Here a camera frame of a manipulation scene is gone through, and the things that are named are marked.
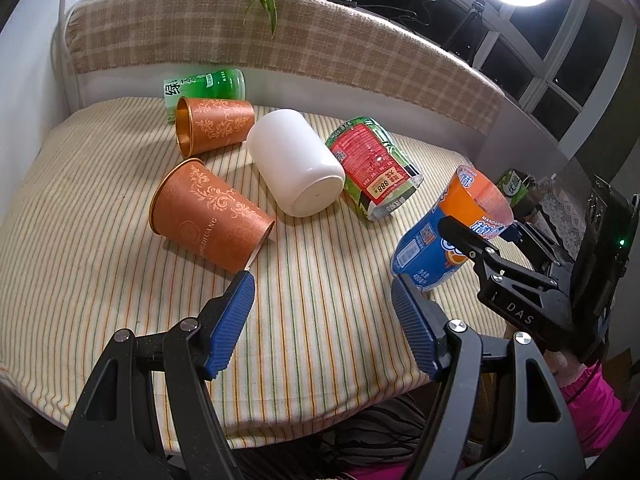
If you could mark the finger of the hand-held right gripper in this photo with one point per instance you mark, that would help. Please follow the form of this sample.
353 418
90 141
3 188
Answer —
537 247
500 275

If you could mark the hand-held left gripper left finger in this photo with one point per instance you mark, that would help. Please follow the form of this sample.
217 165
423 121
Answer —
229 327

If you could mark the beige plaid blanket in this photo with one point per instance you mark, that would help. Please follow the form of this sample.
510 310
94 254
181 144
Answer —
325 55

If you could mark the green drink carton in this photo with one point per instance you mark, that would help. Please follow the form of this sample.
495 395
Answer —
515 190

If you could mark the blue orange drink cup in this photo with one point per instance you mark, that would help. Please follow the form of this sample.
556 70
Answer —
440 250

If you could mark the white cup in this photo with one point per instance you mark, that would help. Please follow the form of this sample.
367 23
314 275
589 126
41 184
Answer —
295 160

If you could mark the black light tripod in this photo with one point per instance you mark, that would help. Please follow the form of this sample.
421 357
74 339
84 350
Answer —
467 22

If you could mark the small orange patterned cup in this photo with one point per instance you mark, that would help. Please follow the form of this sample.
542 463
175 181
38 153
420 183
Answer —
220 122

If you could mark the white window frame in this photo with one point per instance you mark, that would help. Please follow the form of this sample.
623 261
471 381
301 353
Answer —
542 67

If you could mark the large orange patterned cup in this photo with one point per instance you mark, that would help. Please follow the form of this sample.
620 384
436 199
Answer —
210 220

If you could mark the green snack packet red label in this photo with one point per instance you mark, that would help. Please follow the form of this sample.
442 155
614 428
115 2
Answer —
370 165

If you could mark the person's pink clothing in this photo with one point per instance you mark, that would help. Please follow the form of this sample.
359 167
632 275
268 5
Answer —
592 395

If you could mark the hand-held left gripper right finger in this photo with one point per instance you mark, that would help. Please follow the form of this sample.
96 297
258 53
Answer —
416 327

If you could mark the green plastic bottle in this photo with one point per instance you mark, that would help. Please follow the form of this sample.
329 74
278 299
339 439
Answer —
220 85

